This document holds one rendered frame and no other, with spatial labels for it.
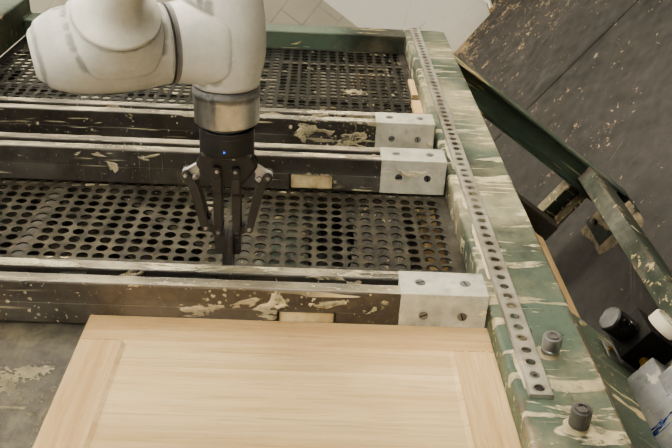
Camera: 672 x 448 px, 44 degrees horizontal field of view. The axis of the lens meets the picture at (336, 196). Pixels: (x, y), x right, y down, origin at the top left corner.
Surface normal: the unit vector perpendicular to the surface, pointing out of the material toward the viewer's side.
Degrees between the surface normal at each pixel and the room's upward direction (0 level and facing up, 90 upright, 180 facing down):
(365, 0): 90
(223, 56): 108
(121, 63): 125
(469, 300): 90
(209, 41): 101
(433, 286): 55
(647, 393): 0
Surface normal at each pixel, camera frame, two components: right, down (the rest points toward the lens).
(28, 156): 0.01, 0.45
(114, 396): 0.05, -0.89
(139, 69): 0.42, 0.78
